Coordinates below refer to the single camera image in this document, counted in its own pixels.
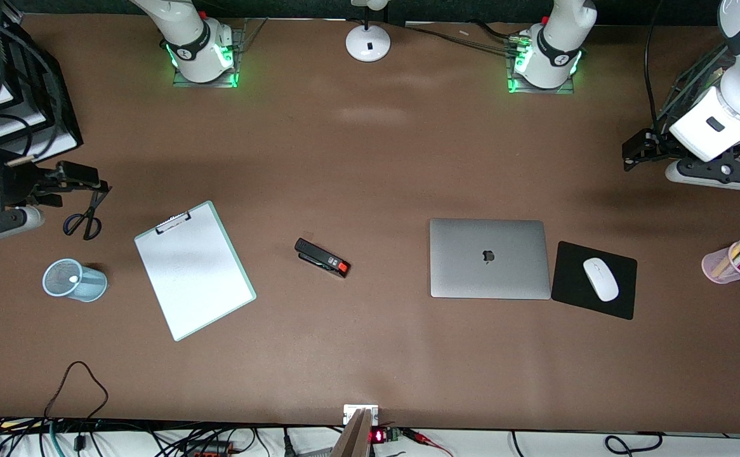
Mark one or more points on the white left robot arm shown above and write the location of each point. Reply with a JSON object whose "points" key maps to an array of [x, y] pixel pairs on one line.
{"points": [[700, 133]]}

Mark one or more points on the black scissors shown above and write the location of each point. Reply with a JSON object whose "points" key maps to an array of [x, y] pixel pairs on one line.
{"points": [[87, 222]]}

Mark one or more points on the black mouse pad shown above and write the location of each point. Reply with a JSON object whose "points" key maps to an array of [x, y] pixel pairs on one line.
{"points": [[573, 285]]}

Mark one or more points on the white computer mouse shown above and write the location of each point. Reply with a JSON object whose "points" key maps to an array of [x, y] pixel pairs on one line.
{"points": [[600, 279]]}

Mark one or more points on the black document tray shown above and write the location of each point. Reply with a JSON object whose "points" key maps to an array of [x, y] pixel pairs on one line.
{"points": [[59, 120]]}

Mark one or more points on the pink mesh pen cup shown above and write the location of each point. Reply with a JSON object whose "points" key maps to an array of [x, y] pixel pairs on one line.
{"points": [[713, 270]]}

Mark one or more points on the white paper sheet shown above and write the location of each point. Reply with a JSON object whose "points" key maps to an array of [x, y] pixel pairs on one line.
{"points": [[195, 273]]}

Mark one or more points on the red clip lead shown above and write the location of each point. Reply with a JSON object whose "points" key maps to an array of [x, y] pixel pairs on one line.
{"points": [[427, 439]]}

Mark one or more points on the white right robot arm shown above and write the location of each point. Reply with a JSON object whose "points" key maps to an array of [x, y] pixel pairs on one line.
{"points": [[195, 44]]}

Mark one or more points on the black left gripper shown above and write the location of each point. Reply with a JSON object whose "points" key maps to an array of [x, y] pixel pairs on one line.
{"points": [[656, 143]]}

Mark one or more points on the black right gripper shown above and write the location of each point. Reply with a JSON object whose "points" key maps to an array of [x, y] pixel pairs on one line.
{"points": [[13, 181]]}

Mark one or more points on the mint green clipboard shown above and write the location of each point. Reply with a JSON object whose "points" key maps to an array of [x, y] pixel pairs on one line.
{"points": [[248, 279]]}

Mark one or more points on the white mounting plate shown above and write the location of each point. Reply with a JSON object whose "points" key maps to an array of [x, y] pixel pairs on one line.
{"points": [[351, 411]]}

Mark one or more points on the black orange power strip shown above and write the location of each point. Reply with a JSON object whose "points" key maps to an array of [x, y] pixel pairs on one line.
{"points": [[211, 449]]}

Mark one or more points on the white lamp stand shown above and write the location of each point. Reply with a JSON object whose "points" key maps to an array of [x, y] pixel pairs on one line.
{"points": [[368, 43]]}

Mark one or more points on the metal base plate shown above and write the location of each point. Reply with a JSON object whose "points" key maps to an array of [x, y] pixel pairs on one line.
{"points": [[516, 89], [179, 79]]}

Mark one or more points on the aluminium profile post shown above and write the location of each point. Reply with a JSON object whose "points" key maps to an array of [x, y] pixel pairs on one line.
{"points": [[352, 438]]}

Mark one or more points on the silver laptop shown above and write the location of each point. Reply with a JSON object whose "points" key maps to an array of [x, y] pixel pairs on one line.
{"points": [[489, 260]]}

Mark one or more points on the blue mesh pen cup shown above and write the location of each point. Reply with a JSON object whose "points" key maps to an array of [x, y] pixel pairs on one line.
{"points": [[91, 285]]}

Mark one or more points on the black stapler red end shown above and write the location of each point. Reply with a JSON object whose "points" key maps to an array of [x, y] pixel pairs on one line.
{"points": [[320, 257]]}

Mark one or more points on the red digit display module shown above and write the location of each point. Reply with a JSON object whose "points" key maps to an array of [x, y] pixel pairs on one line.
{"points": [[379, 436]]}

